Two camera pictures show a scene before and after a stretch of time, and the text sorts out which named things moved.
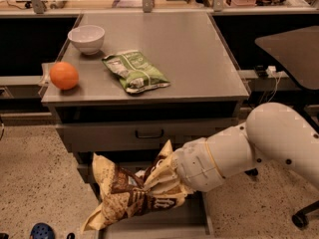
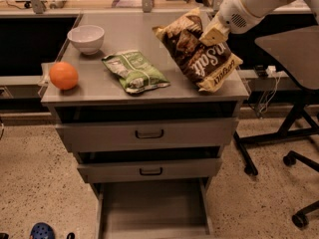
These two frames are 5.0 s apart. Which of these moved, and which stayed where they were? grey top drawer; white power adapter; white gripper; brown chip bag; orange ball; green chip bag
Moved: white gripper; brown chip bag
Stayed: white power adapter; grey top drawer; green chip bag; orange ball
